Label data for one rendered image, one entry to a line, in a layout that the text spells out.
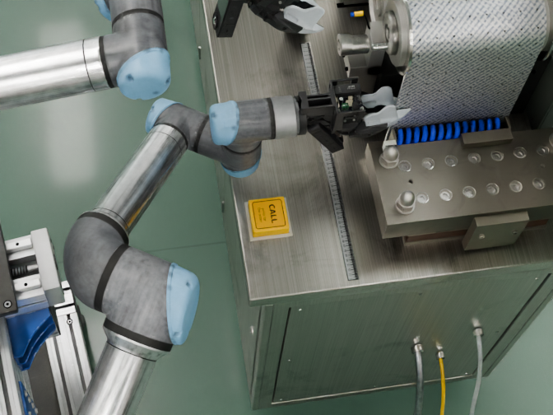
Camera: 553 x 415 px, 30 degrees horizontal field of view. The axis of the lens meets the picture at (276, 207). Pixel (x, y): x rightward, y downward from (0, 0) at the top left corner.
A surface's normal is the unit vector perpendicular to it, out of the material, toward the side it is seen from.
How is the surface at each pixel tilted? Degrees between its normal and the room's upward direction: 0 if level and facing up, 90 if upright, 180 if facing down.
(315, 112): 90
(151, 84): 90
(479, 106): 90
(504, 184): 0
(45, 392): 0
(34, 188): 0
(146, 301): 22
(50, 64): 17
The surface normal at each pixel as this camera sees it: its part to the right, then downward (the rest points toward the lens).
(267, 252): 0.05, -0.44
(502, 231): 0.16, 0.89
